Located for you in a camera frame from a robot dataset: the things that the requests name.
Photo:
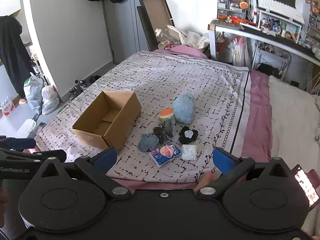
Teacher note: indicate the pink white plastic bag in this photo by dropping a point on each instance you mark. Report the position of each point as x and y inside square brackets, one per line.
[50, 99]

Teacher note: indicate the white shopping bag under desk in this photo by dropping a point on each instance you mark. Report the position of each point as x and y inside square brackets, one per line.
[237, 48]

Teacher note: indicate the white tissue pack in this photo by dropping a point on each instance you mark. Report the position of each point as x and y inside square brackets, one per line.
[189, 152]

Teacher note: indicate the hamburger plush toy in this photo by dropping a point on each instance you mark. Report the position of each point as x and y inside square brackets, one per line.
[165, 114]

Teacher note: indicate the red white bottle pack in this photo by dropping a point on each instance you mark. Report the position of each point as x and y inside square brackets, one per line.
[7, 107]

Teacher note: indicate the smartphone with lit screen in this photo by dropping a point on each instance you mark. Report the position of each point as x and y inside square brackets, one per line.
[309, 182]

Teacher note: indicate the white patterned bed cover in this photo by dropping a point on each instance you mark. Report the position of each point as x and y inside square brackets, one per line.
[58, 133]

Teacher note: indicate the black hanging coat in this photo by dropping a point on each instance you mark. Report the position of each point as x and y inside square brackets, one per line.
[14, 55]

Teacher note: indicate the blue fluffy plush toy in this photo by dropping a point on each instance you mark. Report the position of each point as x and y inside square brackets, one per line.
[184, 108]

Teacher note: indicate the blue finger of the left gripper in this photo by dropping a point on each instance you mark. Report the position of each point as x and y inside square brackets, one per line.
[17, 143]

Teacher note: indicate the white keyboard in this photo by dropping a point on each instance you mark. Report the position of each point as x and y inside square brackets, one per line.
[282, 9]

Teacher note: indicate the brown cardboard box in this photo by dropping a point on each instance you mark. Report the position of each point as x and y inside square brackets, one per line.
[108, 120]

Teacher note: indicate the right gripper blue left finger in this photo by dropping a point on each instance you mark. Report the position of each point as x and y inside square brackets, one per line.
[96, 168]

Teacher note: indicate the white wire rack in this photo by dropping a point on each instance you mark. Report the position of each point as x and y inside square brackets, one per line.
[270, 60]

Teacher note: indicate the blue tissue pack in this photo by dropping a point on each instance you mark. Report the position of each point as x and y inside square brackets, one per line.
[165, 154]

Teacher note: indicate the clear plastic drawer organizer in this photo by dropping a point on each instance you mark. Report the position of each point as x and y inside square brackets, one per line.
[232, 8]

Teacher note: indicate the cream white blanket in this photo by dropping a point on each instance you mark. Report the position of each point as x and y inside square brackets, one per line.
[295, 125]

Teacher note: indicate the clear bag with black items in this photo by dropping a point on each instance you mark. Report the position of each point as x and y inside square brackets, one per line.
[164, 131]

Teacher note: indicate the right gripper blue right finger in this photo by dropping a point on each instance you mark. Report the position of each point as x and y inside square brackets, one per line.
[232, 169]

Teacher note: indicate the grey white plastic bag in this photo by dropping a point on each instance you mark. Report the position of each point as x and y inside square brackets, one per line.
[32, 88]

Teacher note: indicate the white plastic bags pile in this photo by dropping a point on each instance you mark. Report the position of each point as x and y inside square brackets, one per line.
[191, 39]

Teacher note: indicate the blue denim fabric pouch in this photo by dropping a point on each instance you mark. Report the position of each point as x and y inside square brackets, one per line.
[148, 142]

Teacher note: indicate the white desk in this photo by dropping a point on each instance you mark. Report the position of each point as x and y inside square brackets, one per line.
[247, 32]

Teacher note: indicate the large flat cardboard box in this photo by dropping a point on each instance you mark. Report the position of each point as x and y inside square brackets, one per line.
[154, 14]

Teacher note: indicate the clear plastic bottle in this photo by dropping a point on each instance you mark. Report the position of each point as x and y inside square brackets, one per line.
[164, 39]

